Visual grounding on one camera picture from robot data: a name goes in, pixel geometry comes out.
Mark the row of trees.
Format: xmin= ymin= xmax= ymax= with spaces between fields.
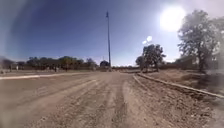
xmin=0 ymin=55 xmax=98 ymax=72

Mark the brown gravel dirt road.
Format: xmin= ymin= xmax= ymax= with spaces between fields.
xmin=0 ymin=71 xmax=221 ymax=128

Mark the dark green tree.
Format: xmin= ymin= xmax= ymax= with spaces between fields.
xmin=135 ymin=43 xmax=167 ymax=72

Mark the tall thin pole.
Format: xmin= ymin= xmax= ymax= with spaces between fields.
xmin=105 ymin=11 xmax=112 ymax=72

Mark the large leafy tree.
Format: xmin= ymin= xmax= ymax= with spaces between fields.
xmin=177 ymin=9 xmax=224 ymax=73

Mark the small dark tree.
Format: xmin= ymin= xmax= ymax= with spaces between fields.
xmin=99 ymin=59 xmax=110 ymax=69

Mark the dry scrub ground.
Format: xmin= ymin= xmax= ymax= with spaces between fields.
xmin=136 ymin=68 xmax=224 ymax=97

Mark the pale concrete kerb strip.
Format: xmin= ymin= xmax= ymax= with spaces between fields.
xmin=0 ymin=71 xmax=88 ymax=81

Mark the concrete kerb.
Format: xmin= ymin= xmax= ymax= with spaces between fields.
xmin=132 ymin=72 xmax=224 ymax=100

